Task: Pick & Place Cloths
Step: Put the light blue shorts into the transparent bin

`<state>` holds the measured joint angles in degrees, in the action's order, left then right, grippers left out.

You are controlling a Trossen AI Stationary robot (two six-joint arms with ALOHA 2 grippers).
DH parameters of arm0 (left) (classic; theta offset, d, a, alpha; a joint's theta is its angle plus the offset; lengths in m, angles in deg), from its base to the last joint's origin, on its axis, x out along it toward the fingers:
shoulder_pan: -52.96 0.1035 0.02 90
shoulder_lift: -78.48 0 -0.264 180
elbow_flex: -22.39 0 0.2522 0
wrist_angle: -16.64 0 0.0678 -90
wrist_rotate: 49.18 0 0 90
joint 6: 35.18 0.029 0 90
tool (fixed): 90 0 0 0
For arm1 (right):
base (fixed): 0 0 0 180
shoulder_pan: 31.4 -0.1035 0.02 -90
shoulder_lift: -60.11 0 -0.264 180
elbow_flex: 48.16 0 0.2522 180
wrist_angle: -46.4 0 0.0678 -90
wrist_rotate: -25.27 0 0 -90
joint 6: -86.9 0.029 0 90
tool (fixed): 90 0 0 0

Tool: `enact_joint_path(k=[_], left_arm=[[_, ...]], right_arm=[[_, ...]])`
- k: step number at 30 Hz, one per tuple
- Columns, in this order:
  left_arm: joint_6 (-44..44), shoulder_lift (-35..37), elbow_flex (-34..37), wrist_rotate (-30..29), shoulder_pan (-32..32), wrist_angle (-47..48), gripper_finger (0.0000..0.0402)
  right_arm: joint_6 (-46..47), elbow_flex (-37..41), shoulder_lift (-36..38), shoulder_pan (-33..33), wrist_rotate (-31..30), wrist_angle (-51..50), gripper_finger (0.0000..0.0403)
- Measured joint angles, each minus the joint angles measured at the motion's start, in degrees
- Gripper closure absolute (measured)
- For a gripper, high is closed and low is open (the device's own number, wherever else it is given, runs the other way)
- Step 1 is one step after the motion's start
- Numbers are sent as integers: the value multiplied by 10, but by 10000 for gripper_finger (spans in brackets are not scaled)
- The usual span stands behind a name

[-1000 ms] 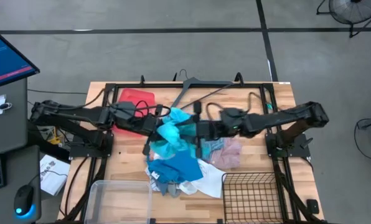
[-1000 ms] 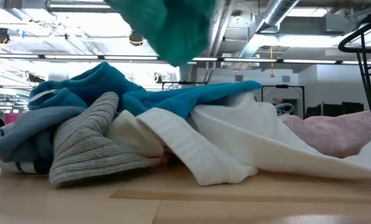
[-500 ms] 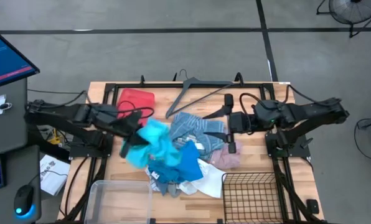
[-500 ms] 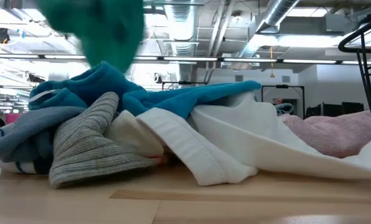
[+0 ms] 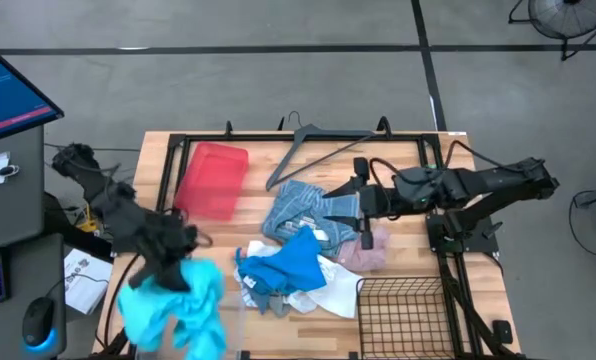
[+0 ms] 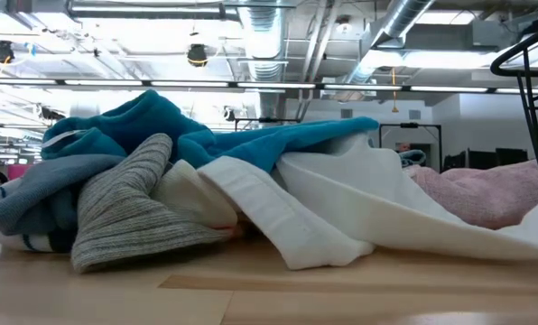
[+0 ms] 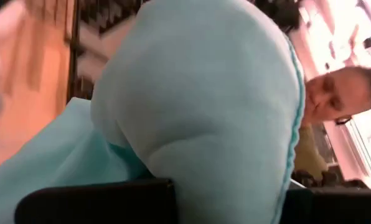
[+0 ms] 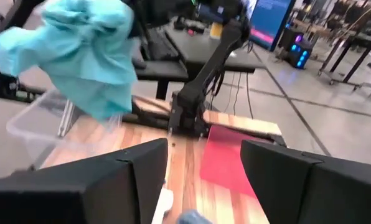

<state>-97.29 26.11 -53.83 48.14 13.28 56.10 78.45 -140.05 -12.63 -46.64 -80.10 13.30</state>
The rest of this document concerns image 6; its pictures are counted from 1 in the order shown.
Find large silver ventilation duct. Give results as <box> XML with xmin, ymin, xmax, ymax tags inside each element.
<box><xmin>237</xmin><ymin>0</ymin><xmax>289</xmax><ymax>119</ymax></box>

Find black dome ceiling lamp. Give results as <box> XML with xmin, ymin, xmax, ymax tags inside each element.
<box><xmin>0</xmin><ymin>40</ymin><xmax>16</xmax><ymax>65</ymax></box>
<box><xmin>186</xmin><ymin>42</ymin><xmax>209</xmax><ymax>69</ymax></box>

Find cream knit cloth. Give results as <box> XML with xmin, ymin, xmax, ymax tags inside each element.
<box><xmin>149</xmin><ymin>158</ymin><xmax>243</xmax><ymax>238</ymax></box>

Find white cotton cloth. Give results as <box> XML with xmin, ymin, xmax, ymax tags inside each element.
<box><xmin>196</xmin><ymin>133</ymin><xmax>538</xmax><ymax>271</ymax></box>

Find teal fleece cloth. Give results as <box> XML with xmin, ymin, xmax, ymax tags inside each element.
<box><xmin>41</xmin><ymin>88</ymin><xmax>381</xmax><ymax>173</ymax></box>

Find grey ribbed knit cloth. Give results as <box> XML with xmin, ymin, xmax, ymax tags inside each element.
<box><xmin>70</xmin><ymin>133</ymin><xmax>237</xmax><ymax>274</ymax></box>

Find slanted silver ventilation duct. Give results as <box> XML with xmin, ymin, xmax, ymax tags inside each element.
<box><xmin>344</xmin><ymin>0</ymin><xmax>435</xmax><ymax>87</ymax></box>

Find long ceiling light strip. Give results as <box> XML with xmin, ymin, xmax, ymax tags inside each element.
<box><xmin>0</xmin><ymin>78</ymin><xmax>538</xmax><ymax>95</ymax></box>

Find grey-blue knit cloth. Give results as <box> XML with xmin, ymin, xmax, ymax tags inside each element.
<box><xmin>0</xmin><ymin>153</ymin><xmax>125</xmax><ymax>236</ymax></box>

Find black computer monitor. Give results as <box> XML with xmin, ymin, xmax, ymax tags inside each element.
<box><xmin>443</xmin><ymin>147</ymin><xmax>530</xmax><ymax>172</ymax></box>

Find pink woven button cloth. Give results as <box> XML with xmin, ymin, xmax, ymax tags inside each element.
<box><xmin>406</xmin><ymin>158</ymin><xmax>538</xmax><ymax>230</ymax></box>

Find yellow hanging cord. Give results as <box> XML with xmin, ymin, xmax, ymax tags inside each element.
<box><xmin>389</xmin><ymin>67</ymin><xmax>400</xmax><ymax>115</ymax></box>

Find black wire basket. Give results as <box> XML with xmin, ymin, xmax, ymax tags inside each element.
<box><xmin>489</xmin><ymin>21</ymin><xmax>538</xmax><ymax>200</ymax></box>

